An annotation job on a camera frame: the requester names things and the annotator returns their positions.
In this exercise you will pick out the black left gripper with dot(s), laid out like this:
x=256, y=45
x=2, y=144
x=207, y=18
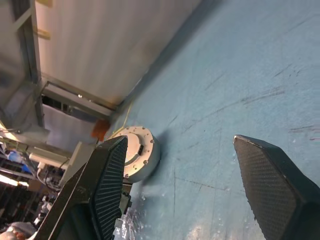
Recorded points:
x=125, y=197

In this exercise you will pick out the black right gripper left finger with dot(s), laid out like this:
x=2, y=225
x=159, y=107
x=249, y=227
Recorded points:
x=107, y=190

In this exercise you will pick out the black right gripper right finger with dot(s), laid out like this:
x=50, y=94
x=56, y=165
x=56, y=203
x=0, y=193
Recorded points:
x=277, y=190

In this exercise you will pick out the silver motor lid circuit board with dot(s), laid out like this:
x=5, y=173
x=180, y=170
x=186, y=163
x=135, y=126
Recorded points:
x=136, y=147

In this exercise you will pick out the grey motor housing copper windings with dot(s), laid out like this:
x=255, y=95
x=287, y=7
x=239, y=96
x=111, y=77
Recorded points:
x=153, y=160

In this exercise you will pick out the orange object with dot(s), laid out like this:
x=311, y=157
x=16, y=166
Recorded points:
x=100, y=128

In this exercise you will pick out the white power strip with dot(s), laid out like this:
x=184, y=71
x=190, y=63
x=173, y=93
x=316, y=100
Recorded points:
x=47, y=157

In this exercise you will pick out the grey metal frame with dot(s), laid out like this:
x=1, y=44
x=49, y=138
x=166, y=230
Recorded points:
x=32, y=50

